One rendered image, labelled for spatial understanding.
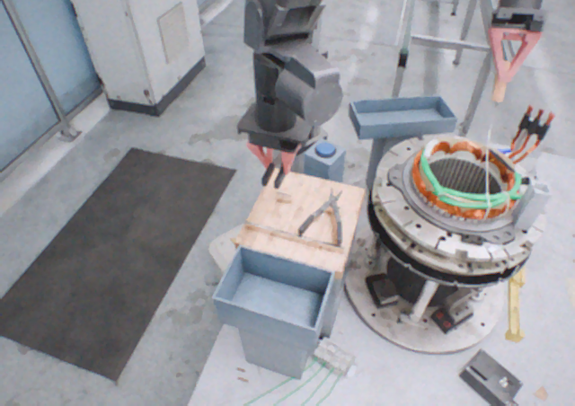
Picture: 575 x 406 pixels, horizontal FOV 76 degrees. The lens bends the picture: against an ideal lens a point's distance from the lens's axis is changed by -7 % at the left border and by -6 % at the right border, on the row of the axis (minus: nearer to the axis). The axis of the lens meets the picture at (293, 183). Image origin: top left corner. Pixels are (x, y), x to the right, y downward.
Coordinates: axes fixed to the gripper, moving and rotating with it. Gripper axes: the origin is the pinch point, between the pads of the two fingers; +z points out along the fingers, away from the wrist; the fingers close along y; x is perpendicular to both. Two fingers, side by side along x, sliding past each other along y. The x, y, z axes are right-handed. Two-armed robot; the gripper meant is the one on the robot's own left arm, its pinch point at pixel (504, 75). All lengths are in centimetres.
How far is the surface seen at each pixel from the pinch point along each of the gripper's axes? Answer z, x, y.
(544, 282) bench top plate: 50, -24, 28
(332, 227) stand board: 28.0, 23.0, -6.4
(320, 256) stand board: 30.4, 23.2, -12.6
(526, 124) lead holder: 9.1, -6.9, 11.8
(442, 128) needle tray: 17.1, 7.3, 34.0
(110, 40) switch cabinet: 7, 211, 130
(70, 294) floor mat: 113, 153, 29
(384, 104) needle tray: 13.3, 22.4, 36.2
